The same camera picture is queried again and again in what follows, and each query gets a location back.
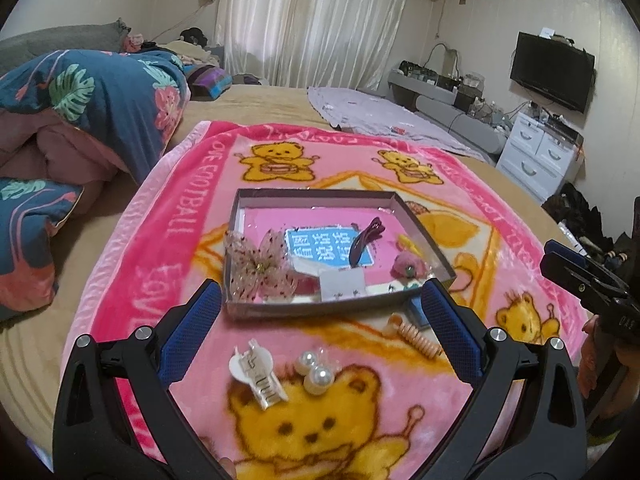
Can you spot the white curtain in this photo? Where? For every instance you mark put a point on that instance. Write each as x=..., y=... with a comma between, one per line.
x=310, y=20

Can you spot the pink bear printed blanket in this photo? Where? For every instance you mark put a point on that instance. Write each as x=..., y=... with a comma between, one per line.
x=175, y=210

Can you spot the lilac sheet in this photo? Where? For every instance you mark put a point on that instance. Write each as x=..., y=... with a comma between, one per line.
x=380, y=115

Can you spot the white drawer cabinet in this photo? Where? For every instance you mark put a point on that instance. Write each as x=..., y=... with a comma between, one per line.
x=535, y=160

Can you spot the purple striped cloth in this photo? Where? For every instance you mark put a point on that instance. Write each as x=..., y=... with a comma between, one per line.
x=210, y=80

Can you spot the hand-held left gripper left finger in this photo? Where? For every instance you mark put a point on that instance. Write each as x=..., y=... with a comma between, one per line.
x=192, y=320

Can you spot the black television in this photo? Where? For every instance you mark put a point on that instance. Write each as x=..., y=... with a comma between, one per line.
x=550, y=72

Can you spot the shallow cardboard box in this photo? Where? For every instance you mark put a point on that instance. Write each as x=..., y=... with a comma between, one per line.
x=300, y=307

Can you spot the white claw hair clip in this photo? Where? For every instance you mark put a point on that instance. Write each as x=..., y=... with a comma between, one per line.
x=250, y=365

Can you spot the pearl hair clip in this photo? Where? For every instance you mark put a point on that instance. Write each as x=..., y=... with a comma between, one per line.
x=318, y=379

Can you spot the small blue item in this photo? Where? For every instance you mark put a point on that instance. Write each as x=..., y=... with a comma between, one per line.
x=415, y=312

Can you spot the blue floral quilt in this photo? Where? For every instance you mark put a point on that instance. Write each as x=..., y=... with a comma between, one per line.
x=100, y=110

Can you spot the person's right hand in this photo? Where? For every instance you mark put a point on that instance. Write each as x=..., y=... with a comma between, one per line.
x=597, y=370

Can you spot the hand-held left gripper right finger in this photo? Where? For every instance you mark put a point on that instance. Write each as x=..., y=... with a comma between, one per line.
x=450, y=320

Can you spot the sheer dotted bow hair clip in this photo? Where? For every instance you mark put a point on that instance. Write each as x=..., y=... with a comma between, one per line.
x=265, y=265

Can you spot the white stud earring card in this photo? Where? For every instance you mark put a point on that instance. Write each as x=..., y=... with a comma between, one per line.
x=342, y=282

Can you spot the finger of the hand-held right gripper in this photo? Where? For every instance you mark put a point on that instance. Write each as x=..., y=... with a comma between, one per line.
x=565, y=272
x=565, y=251

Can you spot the dark clothes pile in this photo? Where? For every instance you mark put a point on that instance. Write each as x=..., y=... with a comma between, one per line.
x=575, y=210

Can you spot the pile of mixed clothes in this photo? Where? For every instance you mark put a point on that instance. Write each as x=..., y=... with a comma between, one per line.
x=190, y=45

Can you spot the maroon hair clip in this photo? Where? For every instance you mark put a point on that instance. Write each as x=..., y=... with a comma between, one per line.
x=360, y=247

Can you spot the grey pillow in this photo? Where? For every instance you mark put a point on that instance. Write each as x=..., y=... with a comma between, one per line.
x=65, y=40

